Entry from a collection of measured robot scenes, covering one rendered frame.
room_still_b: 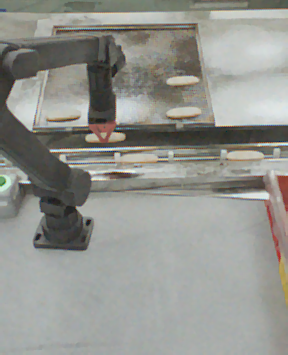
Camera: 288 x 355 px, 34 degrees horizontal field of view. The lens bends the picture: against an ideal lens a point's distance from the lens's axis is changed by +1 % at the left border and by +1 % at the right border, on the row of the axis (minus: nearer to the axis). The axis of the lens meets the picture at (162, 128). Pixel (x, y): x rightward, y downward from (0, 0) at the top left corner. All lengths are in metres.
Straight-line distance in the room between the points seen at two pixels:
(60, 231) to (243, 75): 0.76
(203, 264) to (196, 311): 0.11
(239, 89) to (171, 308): 0.72
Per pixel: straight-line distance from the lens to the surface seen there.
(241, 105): 1.39
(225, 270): 1.04
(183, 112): 1.33
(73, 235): 1.07
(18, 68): 0.72
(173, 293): 1.00
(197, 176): 1.18
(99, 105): 1.12
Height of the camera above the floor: 1.62
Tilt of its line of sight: 35 degrees down
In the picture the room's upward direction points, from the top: straight up
